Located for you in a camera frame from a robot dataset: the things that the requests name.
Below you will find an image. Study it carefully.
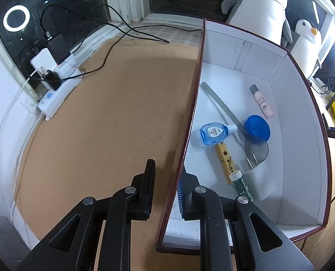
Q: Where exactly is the white power adapter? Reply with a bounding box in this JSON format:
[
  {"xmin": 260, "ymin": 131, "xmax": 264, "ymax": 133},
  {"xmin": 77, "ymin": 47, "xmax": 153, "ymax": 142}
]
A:
[{"xmin": 30, "ymin": 49, "xmax": 58, "ymax": 68}]

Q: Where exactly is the black power adapter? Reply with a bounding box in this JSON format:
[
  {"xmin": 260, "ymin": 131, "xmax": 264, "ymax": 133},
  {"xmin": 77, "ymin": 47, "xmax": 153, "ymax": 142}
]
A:
[{"xmin": 47, "ymin": 33, "xmax": 72, "ymax": 63}]

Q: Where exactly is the white charger adapter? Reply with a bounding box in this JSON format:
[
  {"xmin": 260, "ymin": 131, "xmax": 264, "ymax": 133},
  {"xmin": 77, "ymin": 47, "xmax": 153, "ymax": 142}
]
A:
[{"xmin": 242, "ymin": 154, "xmax": 278, "ymax": 201}]

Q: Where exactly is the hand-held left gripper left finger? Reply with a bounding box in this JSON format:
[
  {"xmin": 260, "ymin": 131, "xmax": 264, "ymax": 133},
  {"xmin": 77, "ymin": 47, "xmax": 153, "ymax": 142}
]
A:
[{"xmin": 16, "ymin": 159, "xmax": 157, "ymax": 271}]

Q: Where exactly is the blue round lid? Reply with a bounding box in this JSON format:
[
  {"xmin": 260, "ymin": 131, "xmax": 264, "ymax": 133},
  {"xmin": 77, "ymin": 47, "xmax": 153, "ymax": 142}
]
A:
[{"xmin": 244, "ymin": 115, "xmax": 271, "ymax": 143}]

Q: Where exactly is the black plug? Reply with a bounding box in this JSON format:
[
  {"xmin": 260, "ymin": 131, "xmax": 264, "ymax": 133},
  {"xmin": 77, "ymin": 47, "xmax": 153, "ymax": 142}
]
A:
[{"xmin": 42, "ymin": 69, "xmax": 63, "ymax": 91}]

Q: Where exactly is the white cardboard box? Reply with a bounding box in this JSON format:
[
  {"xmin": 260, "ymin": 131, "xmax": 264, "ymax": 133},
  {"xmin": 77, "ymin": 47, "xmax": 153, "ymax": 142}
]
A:
[{"xmin": 155, "ymin": 18, "xmax": 332, "ymax": 253}]

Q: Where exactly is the grey long-handled spoon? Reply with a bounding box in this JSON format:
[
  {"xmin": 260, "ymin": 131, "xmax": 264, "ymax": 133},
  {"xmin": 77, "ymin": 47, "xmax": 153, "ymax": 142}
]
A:
[{"xmin": 201, "ymin": 82, "xmax": 270, "ymax": 161}]

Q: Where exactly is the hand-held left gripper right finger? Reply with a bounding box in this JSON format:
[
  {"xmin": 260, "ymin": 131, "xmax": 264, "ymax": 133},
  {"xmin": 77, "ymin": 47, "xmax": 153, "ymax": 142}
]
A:
[{"xmin": 177, "ymin": 165, "xmax": 315, "ymax": 271}]

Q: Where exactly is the clear blue bottle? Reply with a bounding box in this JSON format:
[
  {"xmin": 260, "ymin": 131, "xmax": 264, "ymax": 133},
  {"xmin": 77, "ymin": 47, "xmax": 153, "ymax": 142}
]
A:
[{"xmin": 199, "ymin": 122, "xmax": 238, "ymax": 146}]

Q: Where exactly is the large penguin plush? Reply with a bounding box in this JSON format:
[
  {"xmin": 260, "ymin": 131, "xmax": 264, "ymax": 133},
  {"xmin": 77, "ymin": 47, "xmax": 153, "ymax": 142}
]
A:
[{"xmin": 221, "ymin": 0, "xmax": 294, "ymax": 48}]

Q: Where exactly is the wooden clothespin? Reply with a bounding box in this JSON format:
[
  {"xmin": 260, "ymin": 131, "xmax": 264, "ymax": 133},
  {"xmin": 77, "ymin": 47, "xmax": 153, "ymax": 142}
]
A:
[{"xmin": 215, "ymin": 143, "xmax": 237, "ymax": 185}]

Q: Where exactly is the white cable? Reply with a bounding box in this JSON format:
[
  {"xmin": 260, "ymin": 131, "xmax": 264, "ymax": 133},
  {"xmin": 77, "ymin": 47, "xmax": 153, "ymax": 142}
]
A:
[{"xmin": 4, "ymin": 68, "xmax": 44, "ymax": 136}]

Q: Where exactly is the small penguin plush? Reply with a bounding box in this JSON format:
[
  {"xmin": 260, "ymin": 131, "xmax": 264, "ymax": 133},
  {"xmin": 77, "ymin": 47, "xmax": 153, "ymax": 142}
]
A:
[{"xmin": 290, "ymin": 19, "xmax": 323, "ymax": 77}]

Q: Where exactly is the pink bottle with dark cap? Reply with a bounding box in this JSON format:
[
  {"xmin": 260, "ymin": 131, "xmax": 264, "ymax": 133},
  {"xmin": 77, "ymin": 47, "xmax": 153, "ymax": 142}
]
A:
[{"xmin": 249, "ymin": 84, "xmax": 275, "ymax": 119}]

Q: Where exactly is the green tube with white cap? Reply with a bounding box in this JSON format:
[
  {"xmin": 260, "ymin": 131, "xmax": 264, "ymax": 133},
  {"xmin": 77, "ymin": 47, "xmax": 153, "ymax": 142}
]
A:
[{"xmin": 230, "ymin": 170, "xmax": 254, "ymax": 202}]

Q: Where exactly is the black ring light cable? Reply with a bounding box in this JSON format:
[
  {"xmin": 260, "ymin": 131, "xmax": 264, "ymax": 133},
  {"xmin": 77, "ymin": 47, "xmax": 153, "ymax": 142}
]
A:
[{"xmin": 311, "ymin": 75, "xmax": 335, "ymax": 95}]

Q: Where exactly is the white power strip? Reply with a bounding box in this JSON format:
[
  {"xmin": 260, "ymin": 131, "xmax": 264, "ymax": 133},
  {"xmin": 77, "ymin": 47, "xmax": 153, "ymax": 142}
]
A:
[{"xmin": 38, "ymin": 63, "xmax": 85, "ymax": 122}]

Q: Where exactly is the white window frame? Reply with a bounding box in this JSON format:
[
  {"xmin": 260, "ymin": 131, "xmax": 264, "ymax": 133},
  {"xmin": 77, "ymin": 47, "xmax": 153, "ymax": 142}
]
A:
[{"xmin": 0, "ymin": 0, "xmax": 335, "ymax": 102}]

